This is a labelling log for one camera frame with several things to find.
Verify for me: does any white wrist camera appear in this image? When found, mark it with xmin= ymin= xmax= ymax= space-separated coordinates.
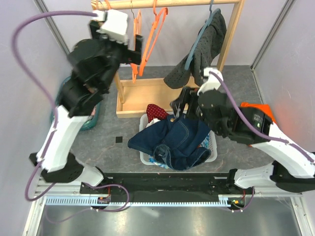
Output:
xmin=92 ymin=9 xmax=128 ymax=45
xmin=197 ymin=67 xmax=223 ymax=95

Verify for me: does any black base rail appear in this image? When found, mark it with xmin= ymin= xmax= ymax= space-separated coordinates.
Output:
xmin=80 ymin=172 xmax=254 ymax=201

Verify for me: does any orange hanger of white skirt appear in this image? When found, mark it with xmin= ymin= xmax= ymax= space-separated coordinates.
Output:
xmin=95 ymin=0 xmax=112 ymax=10

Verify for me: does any blue floral skirt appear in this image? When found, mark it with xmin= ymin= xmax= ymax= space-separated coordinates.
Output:
xmin=140 ymin=131 xmax=218 ymax=169

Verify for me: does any orange folded cloth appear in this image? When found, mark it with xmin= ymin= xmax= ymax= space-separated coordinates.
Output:
xmin=240 ymin=102 xmax=277 ymax=123

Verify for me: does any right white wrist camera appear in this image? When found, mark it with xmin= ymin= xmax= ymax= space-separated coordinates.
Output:
xmin=197 ymin=67 xmax=223 ymax=95

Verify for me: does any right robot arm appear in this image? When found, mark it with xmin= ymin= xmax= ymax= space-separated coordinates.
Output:
xmin=170 ymin=87 xmax=315 ymax=194

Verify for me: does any dark grey dotted garment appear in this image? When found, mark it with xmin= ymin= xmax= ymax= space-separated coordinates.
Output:
xmin=164 ymin=9 xmax=226 ymax=89

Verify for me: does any orange hanger of denim skirt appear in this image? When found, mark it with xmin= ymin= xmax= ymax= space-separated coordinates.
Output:
xmin=138 ymin=0 xmax=168 ymax=76

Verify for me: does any dark denim skirt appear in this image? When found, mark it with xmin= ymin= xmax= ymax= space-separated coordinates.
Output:
xmin=127 ymin=115 xmax=211 ymax=171

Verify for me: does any orange hanger of floral skirt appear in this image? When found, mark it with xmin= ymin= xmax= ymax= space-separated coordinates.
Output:
xmin=130 ymin=10 xmax=142 ymax=83

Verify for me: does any slotted grey cable duct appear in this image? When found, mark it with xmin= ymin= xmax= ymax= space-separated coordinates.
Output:
xmin=46 ymin=195 xmax=242 ymax=207

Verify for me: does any teal laundry basket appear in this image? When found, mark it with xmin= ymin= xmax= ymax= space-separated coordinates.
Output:
xmin=55 ymin=76 xmax=101 ymax=131

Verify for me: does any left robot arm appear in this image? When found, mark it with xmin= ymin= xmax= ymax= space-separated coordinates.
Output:
xmin=30 ymin=35 xmax=143 ymax=193

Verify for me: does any white plastic laundry basket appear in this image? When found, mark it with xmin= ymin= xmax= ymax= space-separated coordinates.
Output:
xmin=139 ymin=114 xmax=218 ymax=169

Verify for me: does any wooden clothes rack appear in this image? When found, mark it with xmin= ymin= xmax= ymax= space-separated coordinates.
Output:
xmin=91 ymin=0 xmax=244 ymax=118

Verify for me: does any blue-grey hanger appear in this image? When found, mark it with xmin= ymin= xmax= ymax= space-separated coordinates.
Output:
xmin=184 ymin=0 xmax=221 ymax=71

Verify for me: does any red polka dot skirt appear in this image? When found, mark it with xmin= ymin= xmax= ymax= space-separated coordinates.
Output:
xmin=146 ymin=104 xmax=168 ymax=122

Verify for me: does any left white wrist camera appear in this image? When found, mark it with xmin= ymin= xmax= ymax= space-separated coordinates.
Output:
xmin=92 ymin=9 xmax=128 ymax=45

